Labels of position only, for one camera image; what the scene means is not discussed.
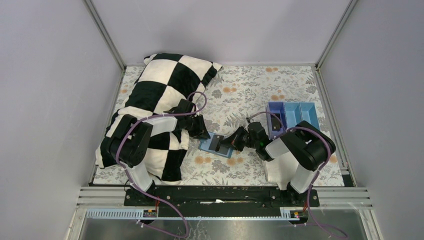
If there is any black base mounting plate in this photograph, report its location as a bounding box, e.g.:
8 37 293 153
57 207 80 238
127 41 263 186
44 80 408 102
124 185 320 218

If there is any blue card holder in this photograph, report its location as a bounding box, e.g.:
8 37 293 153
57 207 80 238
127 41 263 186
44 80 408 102
198 132 233 159

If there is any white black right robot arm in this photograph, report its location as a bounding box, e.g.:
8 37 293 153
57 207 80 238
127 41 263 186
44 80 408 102
220 120 336 194

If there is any white folded towel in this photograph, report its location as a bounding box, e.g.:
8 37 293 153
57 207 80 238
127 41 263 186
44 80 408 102
263 152 315 194

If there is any aluminium frame rail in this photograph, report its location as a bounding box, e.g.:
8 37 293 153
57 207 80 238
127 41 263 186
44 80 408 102
68 185 382 240

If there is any blue three-compartment tray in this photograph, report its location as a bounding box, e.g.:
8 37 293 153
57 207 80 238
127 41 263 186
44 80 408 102
266 101 320 140

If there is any black white checkered pillow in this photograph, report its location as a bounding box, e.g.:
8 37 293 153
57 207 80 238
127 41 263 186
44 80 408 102
95 53 222 185

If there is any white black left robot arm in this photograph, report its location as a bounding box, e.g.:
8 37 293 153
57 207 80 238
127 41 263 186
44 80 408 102
98 99 211 192

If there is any black striped credit card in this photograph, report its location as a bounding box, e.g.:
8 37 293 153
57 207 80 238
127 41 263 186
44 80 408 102
208 134 224 152

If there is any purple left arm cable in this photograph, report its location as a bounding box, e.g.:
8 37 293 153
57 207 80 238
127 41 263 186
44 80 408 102
114 91 208 240

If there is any floral table cloth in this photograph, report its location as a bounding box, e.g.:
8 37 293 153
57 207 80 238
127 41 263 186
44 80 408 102
93 65 346 187

